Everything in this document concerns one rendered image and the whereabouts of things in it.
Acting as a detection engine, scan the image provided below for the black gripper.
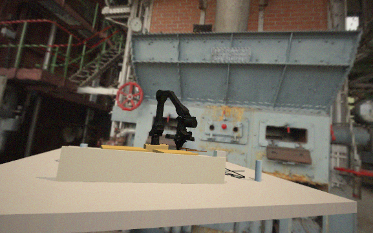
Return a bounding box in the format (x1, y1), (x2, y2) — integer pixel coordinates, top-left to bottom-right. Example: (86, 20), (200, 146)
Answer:
(165, 126), (195, 150)

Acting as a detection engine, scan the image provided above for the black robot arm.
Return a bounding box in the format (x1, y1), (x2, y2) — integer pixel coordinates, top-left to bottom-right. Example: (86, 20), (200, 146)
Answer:
(149, 90), (198, 145)

